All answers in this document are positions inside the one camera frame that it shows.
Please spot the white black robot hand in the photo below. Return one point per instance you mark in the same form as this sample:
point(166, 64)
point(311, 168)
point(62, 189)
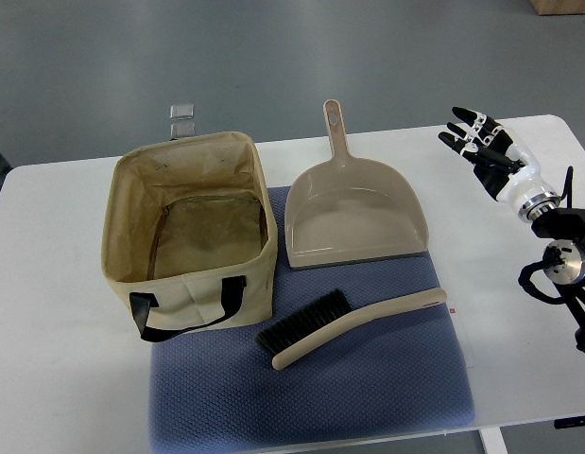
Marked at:
point(504, 165)

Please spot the metal floor plate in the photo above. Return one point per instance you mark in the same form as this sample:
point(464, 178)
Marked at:
point(181, 111)
point(182, 129)

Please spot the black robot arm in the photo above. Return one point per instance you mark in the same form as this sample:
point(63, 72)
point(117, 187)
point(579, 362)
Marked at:
point(558, 278)

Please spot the lower metal floor plate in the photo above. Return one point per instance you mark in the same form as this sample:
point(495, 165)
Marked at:
point(182, 129)

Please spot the white table leg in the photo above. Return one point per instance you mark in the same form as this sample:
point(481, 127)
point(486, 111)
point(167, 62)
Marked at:
point(493, 441)

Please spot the upper metal floor plate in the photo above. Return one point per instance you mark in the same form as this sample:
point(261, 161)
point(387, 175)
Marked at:
point(181, 111)

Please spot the yellow fabric bag black handle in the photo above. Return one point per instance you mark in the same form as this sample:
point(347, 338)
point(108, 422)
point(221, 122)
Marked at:
point(190, 241)

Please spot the black table control panel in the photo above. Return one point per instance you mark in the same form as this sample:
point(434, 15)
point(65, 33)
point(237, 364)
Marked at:
point(570, 422)

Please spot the beige hand broom black bristles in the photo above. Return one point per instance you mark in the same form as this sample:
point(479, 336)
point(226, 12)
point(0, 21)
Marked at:
point(330, 316)

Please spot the beige plastic dustpan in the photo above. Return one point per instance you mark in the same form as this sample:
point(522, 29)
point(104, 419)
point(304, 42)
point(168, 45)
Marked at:
point(349, 209)

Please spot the brown cardboard box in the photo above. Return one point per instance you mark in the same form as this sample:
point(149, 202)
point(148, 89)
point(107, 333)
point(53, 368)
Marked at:
point(558, 7)

